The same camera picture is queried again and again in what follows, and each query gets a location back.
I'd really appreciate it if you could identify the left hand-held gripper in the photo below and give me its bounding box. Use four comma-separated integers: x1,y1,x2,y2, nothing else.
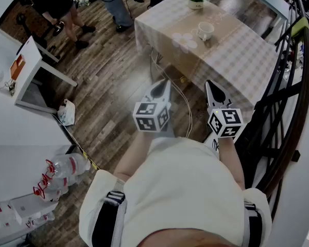
132,79,176,139

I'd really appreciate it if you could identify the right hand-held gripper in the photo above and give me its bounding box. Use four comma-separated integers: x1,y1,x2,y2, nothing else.
205,80,245,139

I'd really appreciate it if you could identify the white cup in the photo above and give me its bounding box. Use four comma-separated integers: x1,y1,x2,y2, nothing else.
195,21,215,41

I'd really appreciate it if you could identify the person's right forearm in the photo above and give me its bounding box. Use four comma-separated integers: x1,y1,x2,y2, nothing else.
217,136,246,190

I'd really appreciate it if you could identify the person's left forearm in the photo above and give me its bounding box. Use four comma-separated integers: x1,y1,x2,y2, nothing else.
113,130,157,183

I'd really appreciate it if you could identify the table with checkered tablecloth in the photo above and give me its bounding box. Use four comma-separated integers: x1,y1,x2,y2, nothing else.
134,0,281,111

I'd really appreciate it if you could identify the black metal railing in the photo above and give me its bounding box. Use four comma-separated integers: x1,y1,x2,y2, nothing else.
243,0,309,217

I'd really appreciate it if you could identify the white plastic bag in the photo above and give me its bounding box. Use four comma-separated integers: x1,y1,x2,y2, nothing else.
57,99,76,127

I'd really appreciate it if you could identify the person's white top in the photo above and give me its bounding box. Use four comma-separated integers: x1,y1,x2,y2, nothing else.
78,136,273,247

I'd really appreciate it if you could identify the yellow-green pad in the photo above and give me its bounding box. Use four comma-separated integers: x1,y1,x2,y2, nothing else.
290,16,309,40

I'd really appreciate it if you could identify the clear water bottle red cap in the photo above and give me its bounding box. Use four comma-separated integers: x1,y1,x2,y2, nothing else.
41,173,81,191
50,152,91,178
32,185,69,203

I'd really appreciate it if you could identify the white table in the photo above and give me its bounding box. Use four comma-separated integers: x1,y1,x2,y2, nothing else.
14,36,78,114

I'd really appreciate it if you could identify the white cardboard box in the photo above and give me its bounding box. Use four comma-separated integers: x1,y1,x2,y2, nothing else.
9,195,59,225

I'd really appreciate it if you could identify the wrapped pack of small bottles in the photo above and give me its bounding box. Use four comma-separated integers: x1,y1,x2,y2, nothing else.
0,201,56,231

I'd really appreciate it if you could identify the white cable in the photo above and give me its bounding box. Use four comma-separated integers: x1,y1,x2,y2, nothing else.
150,47,194,138

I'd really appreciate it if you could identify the person's right shoulder strap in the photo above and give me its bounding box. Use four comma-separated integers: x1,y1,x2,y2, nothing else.
243,201,264,247

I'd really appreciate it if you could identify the person's shoulder strap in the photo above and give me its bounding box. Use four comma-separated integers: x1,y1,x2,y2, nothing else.
243,201,264,247
91,190,127,247

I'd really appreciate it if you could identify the person's left shoulder strap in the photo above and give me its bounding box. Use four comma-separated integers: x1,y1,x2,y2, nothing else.
91,190,127,247

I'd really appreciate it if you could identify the bundle of thin wires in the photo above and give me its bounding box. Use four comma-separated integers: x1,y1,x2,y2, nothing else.
4,79,16,97

